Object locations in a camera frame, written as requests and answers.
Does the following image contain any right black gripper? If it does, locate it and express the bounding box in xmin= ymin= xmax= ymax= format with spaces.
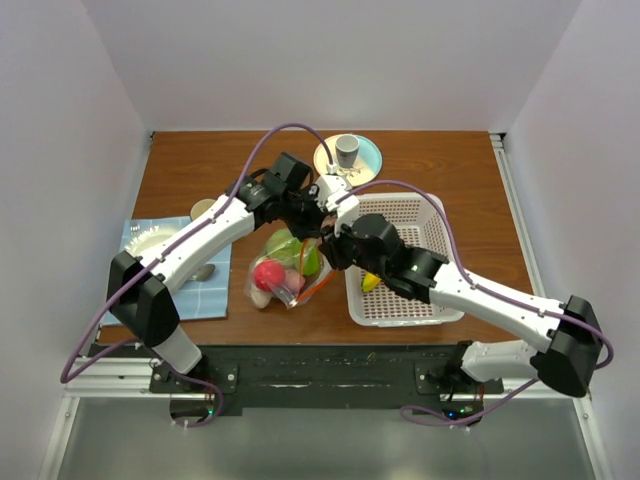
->
xmin=317 ymin=213 xmax=388 ymax=280

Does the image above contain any yellow fake banana bunch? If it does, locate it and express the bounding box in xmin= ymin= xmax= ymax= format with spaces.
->
xmin=361 ymin=272 xmax=381 ymax=293

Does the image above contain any purple fake onion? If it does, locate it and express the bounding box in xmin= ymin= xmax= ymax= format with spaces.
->
xmin=284 ymin=269 xmax=305 ymax=296

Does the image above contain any clear orange zip bag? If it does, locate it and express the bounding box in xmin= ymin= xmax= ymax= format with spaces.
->
xmin=245 ymin=228 xmax=335 ymax=309

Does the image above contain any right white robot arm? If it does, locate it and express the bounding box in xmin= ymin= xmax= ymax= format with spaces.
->
xmin=320 ymin=214 xmax=604 ymax=398

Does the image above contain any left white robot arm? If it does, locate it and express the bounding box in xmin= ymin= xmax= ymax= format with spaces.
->
xmin=107 ymin=153 xmax=349 ymax=392

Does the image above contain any green fake starfruit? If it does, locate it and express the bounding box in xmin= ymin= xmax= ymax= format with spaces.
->
xmin=299 ymin=244 xmax=321 ymax=277

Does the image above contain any green fake cabbage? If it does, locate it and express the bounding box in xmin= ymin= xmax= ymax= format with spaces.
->
xmin=265 ymin=228 xmax=302 ymax=268

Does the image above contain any red fake apple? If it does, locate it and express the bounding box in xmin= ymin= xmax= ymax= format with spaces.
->
xmin=253 ymin=259 xmax=285 ymax=292

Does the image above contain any white fake garlic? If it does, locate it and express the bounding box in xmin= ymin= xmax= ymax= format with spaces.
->
xmin=249 ymin=288 xmax=272 ymax=309

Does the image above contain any grey ceramic cup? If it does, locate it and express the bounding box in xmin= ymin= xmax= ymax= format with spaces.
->
xmin=335 ymin=134 xmax=360 ymax=169

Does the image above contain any white plastic basket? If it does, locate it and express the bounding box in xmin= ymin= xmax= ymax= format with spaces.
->
xmin=345 ymin=192 xmax=464 ymax=328

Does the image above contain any pastel ceramic plate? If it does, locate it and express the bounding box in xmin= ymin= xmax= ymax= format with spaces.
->
xmin=325 ymin=134 xmax=383 ymax=187

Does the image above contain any cream enamel mug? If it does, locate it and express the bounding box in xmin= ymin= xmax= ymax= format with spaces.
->
xmin=189 ymin=198 xmax=215 ymax=221

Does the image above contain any metal spoon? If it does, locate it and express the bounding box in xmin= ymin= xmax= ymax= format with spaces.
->
xmin=189 ymin=263 xmax=216 ymax=282

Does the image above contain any blue checked cloth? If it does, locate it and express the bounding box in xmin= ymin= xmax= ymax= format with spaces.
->
xmin=120 ymin=216 xmax=232 ymax=321

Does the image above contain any white bowl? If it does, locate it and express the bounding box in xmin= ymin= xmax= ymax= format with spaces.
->
xmin=124 ymin=225 xmax=179 ymax=257

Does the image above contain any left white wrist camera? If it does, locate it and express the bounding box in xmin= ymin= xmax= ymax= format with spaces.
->
xmin=314 ymin=174 xmax=352 ymax=212

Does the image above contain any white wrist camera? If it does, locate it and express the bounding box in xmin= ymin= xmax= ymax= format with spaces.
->
xmin=327 ymin=192 xmax=359 ymax=237
xmin=314 ymin=174 xmax=352 ymax=212

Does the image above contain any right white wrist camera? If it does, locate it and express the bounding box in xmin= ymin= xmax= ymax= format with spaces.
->
xmin=327 ymin=192 xmax=359 ymax=237

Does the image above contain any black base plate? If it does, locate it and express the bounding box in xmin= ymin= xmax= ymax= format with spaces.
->
xmin=87 ymin=342 xmax=557 ymax=426

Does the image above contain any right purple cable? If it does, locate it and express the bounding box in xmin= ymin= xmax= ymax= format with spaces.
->
xmin=339 ymin=179 xmax=614 ymax=430

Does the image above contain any purple cable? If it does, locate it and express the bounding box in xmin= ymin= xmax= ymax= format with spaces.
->
xmin=339 ymin=179 xmax=614 ymax=430
xmin=59 ymin=122 xmax=338 ymax=427

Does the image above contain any aluminium frame rail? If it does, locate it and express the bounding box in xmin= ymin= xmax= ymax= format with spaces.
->
xmin=59 ymin=350 xmax=594 ymax=398

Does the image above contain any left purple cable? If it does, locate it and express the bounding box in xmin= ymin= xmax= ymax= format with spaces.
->
xmin=59 ymin=122 xmax=338 ymax=427

